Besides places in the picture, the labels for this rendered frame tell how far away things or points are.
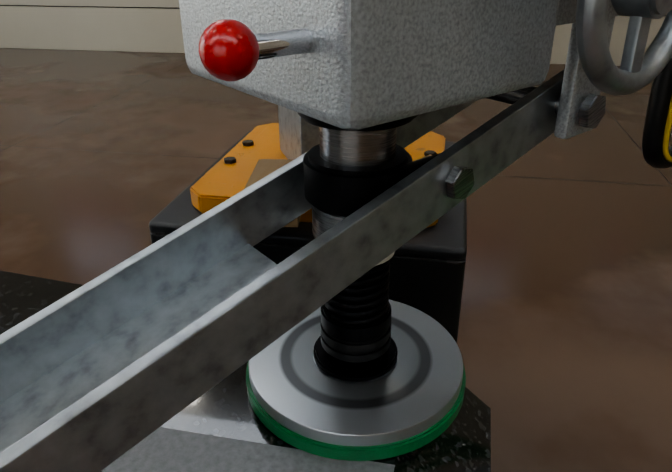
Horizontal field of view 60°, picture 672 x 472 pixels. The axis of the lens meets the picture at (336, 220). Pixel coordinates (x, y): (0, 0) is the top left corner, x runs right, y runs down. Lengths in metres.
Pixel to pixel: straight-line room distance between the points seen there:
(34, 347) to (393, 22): 0.34
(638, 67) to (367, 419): 0.35
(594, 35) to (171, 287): 0.36
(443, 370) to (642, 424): 1.36
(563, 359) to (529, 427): 0.35
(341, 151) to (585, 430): 1.47
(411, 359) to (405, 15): 0.36
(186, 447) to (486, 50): 0.41
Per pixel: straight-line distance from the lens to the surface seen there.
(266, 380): 0.57
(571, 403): 1.90
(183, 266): 0.50
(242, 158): 1.32
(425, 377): 0.58
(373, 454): 0.53
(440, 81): 0.38
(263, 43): 0.33
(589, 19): 0.40
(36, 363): 0.49
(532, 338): 2.11
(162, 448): 0.57
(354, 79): 0.33
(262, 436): 0.56
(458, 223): 1.12
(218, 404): 0.60
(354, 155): 0.46
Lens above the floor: 1.23
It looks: 26 degrees down
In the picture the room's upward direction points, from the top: straight up
